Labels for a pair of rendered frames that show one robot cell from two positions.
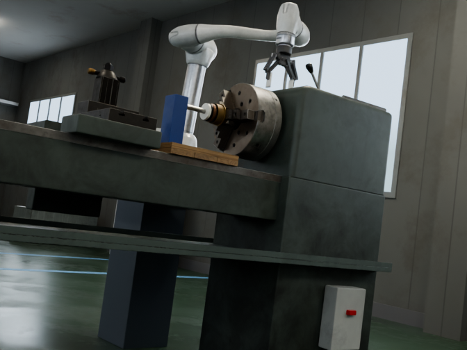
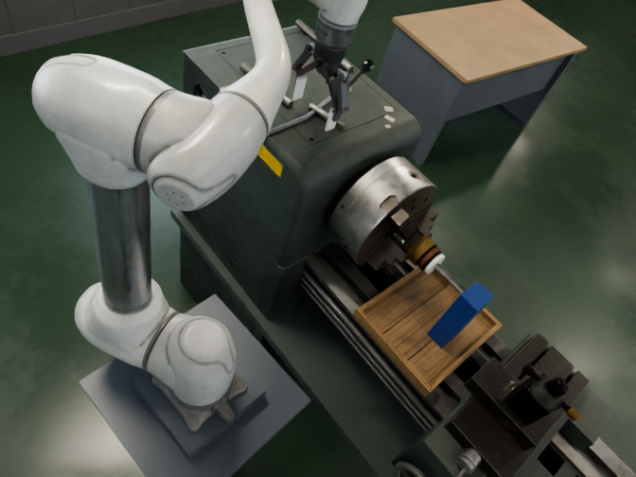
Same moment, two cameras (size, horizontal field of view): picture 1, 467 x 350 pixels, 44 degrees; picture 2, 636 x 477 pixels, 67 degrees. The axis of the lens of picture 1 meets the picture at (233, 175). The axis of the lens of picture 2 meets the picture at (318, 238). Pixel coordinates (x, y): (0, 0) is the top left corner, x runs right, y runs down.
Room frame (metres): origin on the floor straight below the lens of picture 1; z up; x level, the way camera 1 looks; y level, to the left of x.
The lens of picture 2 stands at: (2.94, 0.87, 2.07)
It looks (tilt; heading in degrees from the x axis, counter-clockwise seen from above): 50 degrees down; 250
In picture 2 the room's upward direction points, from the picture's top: 20 degrees clockwise
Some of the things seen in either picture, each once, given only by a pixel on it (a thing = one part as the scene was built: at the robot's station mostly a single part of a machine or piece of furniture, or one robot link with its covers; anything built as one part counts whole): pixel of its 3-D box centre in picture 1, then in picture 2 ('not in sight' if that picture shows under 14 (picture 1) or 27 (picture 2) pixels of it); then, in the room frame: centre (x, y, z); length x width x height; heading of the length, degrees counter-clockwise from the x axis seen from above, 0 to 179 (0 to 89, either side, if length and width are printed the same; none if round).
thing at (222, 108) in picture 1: (216, 114); (421, 250); (2.36, 0.10, 1.08); 0.09 x 0.09 x 0.09; 36
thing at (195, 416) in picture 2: not in sight; (205, 385); (2.92, 0.40, 0.83); 0.22 x 0.18 x 0.06; 131
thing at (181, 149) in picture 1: (181, 155); (429, 320); (2.28, 0.22, 0.89); 0.36 x 0.30 x 0.04; 36
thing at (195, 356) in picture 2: not in sight; (198, 356); (2.94, 0.38, 0.97); 0.18 x 0.16 x 0.22; 154
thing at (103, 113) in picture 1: (106, 123); (521, 402); (2.10, 0.48, 0.95); 0.43 x 0.18 x 0.04; 36
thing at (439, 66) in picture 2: not in sight; (471, 79); (1.20, -2.06, 0.35); 1.32 x 0.68 x 0.71; 31
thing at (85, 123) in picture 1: (89, 135); (521, 429); (2.09, 0.53, 0.90); 0.53 x 0.30 x 0.06; 36
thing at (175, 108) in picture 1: (173, 124); (458, 316); (2.25, 0.26, 1.00); 0.08 x 0.06 x 0.23; 36
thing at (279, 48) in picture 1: (283, 55); (327, 57); (2.70, -0.16, 1.46); 0.08 x 0.07 x 0.09; 126
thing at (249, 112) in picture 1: (243, 115); (423, 220); (2.33, -0.01, 1.08); 0.12 x 0.11 x 0.05; 36
